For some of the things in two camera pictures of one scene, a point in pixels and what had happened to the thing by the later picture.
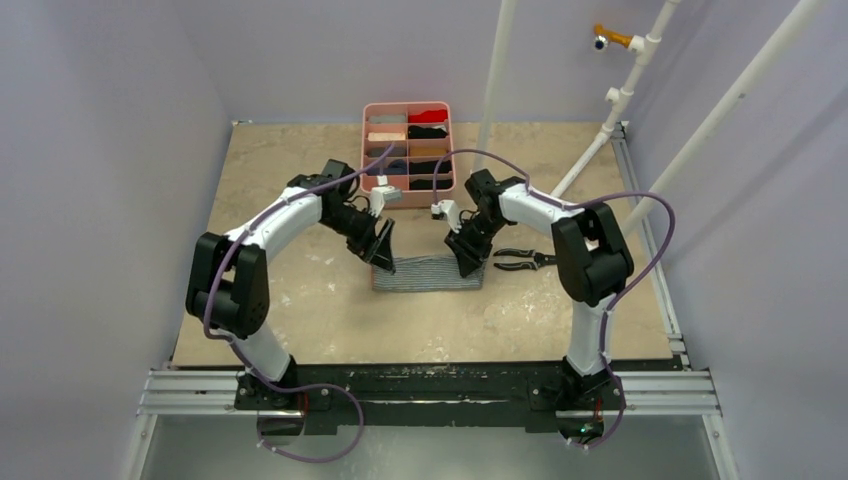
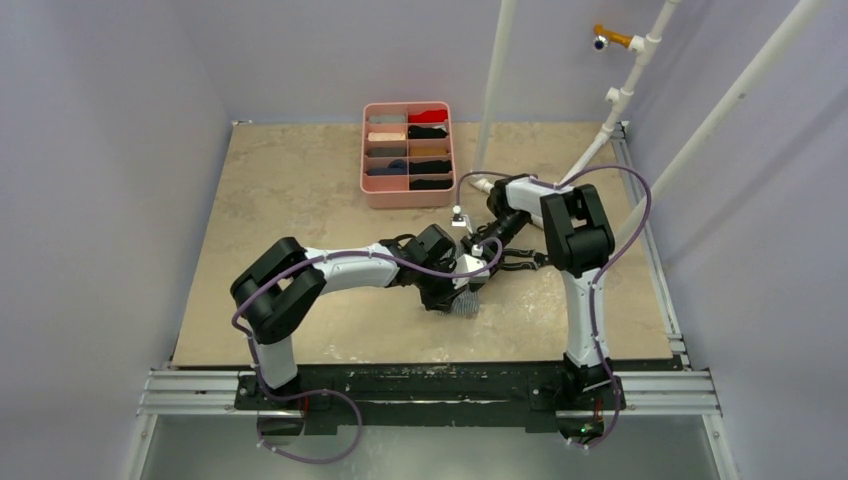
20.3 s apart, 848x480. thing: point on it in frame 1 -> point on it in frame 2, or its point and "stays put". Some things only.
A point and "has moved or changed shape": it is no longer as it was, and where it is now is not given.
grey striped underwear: (426, 273) has moved or changed shape
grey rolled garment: (384, 119) stays put
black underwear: (420, 184) stays put
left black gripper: (373, 248) -> (443, 299)
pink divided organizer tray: (411, 144) stays put
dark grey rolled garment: (398, 151) stays put
